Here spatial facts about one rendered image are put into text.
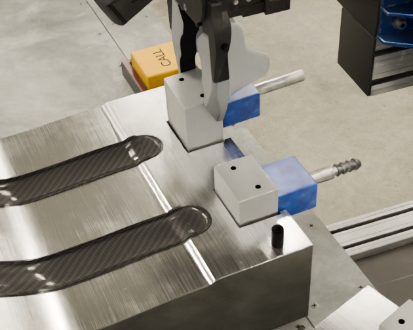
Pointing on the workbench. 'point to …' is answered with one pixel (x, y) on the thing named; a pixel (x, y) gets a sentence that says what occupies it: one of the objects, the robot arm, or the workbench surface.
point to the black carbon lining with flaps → (147, 142)
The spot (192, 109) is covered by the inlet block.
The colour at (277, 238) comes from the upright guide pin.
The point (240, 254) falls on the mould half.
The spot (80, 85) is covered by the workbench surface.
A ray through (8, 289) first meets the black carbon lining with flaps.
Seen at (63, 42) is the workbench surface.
